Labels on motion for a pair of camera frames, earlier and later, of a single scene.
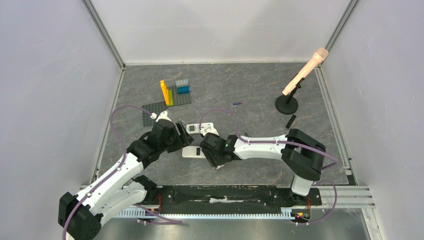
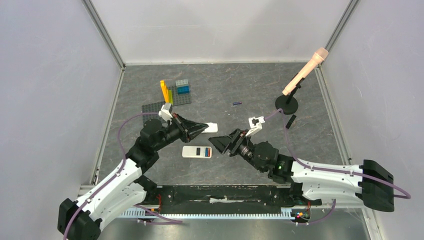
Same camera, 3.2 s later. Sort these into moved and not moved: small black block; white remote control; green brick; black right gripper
Moved: black right gripper
Not moved: small black block; green brick; white remote control
